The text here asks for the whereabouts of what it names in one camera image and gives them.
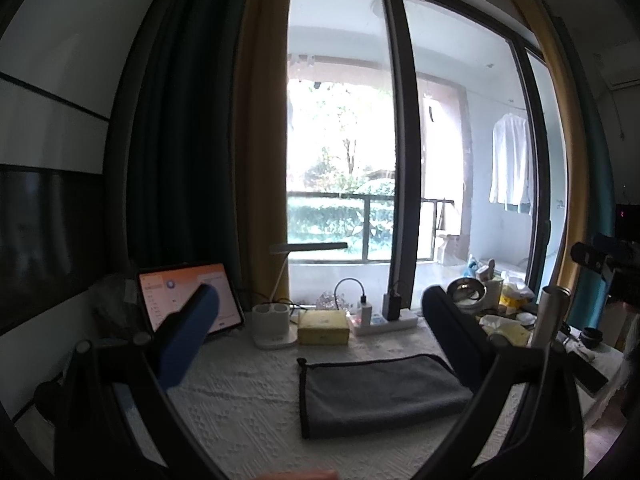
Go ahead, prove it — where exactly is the yellow snack packet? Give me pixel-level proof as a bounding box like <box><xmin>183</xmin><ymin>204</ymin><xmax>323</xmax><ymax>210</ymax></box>
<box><xmin>499</xmin><ymin>282</ymin><xmax>535</xmax><ymax>309</ymax></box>

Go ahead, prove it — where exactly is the white textured tablecloth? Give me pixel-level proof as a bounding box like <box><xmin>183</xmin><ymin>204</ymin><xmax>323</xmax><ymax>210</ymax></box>
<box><xmin>90</xmin><ymin>305</ymin><xmax>626</xmax><ymax>480</ymax></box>

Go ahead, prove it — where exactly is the tablet computer with lit screen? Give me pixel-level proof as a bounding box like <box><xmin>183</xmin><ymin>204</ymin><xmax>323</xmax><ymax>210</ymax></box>
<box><xmin>137</xmin><ymin>262</ymin><xmax>246</xmax><ymax>337</ymax></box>

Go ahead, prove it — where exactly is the person's left hand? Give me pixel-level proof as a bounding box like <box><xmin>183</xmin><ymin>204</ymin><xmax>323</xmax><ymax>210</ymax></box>
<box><xmin>259</xmin><ymin>469</ymin><xmax>339</xmax><ymax>480</ymax></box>

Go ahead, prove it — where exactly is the balcony railing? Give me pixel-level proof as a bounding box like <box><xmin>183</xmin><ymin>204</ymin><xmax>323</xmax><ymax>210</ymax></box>
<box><xmin>288</xmin><ymin>191</ymin><xmax>455</xmax><ymax>263</ymax></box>

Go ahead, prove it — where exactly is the white desk lamp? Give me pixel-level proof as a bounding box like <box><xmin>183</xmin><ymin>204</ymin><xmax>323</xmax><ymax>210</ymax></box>
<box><xmin>251</xmin><ymin>241</ymin><xmax>349</xmax><ymax>350</ymax></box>

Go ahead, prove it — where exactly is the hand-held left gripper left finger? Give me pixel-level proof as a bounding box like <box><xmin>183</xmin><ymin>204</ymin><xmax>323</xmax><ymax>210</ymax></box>
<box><xmin>35</xmin><ymin>283</ymin><xmax>236</xmax><ymax>480</ymax></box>

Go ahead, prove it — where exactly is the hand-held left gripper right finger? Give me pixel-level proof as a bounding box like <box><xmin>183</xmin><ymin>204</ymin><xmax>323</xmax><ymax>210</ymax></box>
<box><xmin>415</xmin><ymin>285</ymin><xmax>587</xmax><ymax>480</ymax></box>

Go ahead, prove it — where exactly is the yellow curtain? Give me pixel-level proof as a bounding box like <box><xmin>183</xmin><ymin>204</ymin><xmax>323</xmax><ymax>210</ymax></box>
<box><xmin>233</xmin><ymin>0</ymin><xmax>297</xmax><ymax>307</ymax></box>
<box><xmin>507</xmin><ymin>0</ymin><xmax>597</xmax><ymax>313</ymax></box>

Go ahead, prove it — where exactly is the black flat remote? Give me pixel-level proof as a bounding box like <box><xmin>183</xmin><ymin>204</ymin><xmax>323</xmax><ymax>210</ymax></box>
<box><xmin>564</xmin><ymin>349</ymin><xmax>610</xmax><ymax>395</ymax></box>

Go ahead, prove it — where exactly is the pale yellow wrapped packet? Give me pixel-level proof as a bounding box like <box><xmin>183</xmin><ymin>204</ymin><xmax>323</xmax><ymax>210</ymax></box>
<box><xmin>479</xmin><ymin>314</ymin><xmax>532</xmax><ymax>347</ymax></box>

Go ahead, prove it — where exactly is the cardboard box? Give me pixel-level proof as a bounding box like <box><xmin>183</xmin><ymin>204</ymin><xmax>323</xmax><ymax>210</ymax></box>
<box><xmin>434</xmin><ymin>232</ymin><xmax>460</xmax><ymax>264</ymax></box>

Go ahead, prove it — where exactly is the white container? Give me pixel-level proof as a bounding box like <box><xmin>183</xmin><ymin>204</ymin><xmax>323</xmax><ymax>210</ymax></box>
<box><xmin>474</xmin><ymin>258</ymin><xmax>504</xmax><ymax>307</ymax></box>

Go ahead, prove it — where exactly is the white air conditioner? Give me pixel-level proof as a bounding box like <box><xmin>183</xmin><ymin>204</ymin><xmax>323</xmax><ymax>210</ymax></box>
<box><xmin>599</xmin><ymin>52</ymin><xmax>640</xmax><ymax>92</ymax></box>

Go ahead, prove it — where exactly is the yellow tissue box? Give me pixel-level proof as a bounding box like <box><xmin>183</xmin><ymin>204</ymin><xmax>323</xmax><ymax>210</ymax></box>
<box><xmin>297</xmin><ymin>309</ymin><xmax>351</xmax><ymax>346</ymax></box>

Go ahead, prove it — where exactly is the dark sliding door frame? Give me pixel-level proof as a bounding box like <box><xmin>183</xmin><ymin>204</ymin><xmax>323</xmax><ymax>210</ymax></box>
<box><xmin>382</xmin><ymin>0</ymin><xmax>427</xmax><ymax>311</ymax></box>

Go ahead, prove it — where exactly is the metal bowl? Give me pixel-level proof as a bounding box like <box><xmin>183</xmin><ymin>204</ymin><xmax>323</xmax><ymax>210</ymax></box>
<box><xmin>446</xmin><ymin>277</ymin><xmax>487</xmax><ymax>308</ymax></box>

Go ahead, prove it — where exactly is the black power adapter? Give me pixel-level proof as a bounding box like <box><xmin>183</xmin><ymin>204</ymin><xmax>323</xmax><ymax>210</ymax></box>
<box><xmin>382</xmin><ymin>281</ymin><xmax>407</xmax><ymax>321</ymax></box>

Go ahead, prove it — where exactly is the white hanging shirt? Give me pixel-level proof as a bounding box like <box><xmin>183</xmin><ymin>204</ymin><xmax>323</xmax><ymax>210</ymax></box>
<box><xmin>489</xmin><ymin>112</ymin><xmax>534</xmax><ymax>214</ymax></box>

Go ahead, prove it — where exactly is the steel thermos bottle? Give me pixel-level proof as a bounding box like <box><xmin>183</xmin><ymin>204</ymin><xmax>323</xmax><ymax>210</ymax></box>
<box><xmin>529</xmin><ymin>285</ymin><xmax>572</xmax><ymax>350</ymax></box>

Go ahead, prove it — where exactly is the grey towel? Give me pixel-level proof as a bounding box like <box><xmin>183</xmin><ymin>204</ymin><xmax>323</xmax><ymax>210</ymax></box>
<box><xmin>297</xmin><ymin>353</ymin><xmax>475</xmax><ymax>440</ymax></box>

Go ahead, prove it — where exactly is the white charger with black cable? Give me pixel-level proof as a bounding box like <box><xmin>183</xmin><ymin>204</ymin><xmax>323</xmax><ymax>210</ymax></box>
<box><xmin>333</xmin><ymin>277</ymin><xmax>374</xmax><ymax>325</ymax></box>

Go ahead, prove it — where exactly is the white power strip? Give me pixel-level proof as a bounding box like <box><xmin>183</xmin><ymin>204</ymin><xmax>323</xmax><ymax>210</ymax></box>
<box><xmin>347</xmin><ymin>307</ymin><xmax>419</xmax><ymax>337</ymax></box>

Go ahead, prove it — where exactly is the dark green curtain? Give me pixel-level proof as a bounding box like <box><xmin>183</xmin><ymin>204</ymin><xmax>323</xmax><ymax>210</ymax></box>
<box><xmin>126</xmin><ymin>0</ymin><xmax>242</xmax><ymax>311</ymax></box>

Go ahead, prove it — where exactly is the black wall screen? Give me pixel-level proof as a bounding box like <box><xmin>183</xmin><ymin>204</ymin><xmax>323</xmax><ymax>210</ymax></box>
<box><xmin>0</xmin><ymin>162</ymin><xmax>109</xmax><ymax>337</ymax></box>

